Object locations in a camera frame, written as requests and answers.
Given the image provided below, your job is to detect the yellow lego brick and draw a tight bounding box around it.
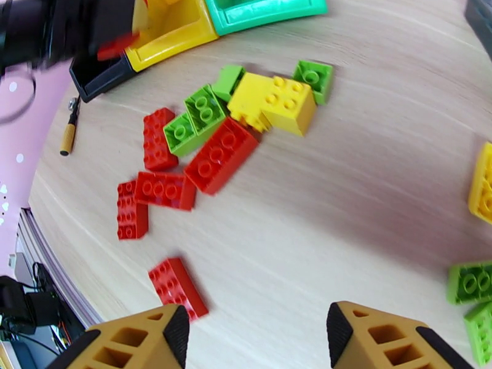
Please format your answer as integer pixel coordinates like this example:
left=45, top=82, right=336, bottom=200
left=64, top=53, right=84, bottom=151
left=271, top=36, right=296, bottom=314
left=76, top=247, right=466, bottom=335
left=227, top=71, right=273, bottom=133
left=467, top=141, right=492, bottom=226
left=260, top=76, right=317, bottom=138

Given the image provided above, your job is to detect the tan black right gripper right finger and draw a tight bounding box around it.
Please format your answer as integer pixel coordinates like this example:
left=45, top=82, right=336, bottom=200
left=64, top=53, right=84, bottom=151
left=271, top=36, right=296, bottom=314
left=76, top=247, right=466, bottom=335
left=327, top=301, right=475, bottom=369

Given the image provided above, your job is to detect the green two-by-two lego brick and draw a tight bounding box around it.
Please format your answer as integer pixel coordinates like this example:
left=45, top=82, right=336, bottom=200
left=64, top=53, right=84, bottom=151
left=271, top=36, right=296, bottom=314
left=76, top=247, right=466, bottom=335
left=292, top=60, right=334, bottom=106
left=463, top=301, right=492, bottom=367
left=162, top=112, right=199, bottom=157

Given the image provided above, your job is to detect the green plastic bin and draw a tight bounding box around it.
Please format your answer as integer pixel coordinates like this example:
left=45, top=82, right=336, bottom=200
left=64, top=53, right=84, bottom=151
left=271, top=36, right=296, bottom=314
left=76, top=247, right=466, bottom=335
left=202, top=0, right=330, bottom=37

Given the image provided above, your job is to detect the green two-by-four lego brick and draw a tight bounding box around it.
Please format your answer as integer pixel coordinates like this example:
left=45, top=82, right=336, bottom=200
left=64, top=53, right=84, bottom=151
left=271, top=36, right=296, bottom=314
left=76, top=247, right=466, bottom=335
left=446, top=261, right=492, bottom=306

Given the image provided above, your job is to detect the yellow plastic bin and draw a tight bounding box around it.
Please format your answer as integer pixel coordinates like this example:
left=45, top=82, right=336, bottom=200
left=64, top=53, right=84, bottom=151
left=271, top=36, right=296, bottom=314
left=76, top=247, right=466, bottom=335
left=124, top=0, right=221, bottom=73

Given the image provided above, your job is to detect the black plastic bin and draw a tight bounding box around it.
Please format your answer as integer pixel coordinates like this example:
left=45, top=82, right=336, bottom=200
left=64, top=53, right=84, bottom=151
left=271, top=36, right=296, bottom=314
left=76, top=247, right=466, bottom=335
left=69, top=52, right=136, bottom=103

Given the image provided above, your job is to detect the tan black right gripper left finger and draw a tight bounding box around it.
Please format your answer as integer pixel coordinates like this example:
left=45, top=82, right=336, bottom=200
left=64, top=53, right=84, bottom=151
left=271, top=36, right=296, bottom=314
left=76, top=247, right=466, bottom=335
left=46, top=303, right=190, bottom=369

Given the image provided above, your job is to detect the dark grey compartment tray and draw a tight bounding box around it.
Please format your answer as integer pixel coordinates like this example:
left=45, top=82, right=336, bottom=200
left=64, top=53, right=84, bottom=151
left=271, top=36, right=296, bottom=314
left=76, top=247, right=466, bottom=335
left=464, top=0, right=492, bottom=59

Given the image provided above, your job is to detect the screwdriver with yellow handle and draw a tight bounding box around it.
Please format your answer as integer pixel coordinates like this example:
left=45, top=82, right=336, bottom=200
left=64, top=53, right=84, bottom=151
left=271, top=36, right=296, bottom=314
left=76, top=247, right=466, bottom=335
left=59, top=95, right=82, bottom=157

